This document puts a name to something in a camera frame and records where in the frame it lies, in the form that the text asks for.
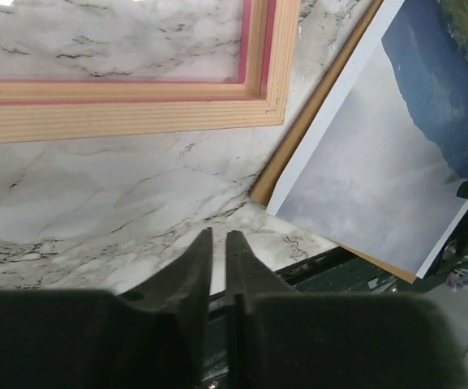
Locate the pink wooden picture frame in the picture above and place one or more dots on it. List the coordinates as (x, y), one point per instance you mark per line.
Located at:
(38, 111)

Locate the landscape photo print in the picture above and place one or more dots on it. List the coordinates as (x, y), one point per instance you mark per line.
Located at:
(377, 171)

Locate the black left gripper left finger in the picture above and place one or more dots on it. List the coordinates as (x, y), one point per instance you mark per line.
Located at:
(151, 336)

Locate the brown cardboard backing board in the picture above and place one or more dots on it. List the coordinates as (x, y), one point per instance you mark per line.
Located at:
(319, 105)

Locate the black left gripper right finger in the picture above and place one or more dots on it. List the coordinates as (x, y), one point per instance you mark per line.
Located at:
(278, 337)

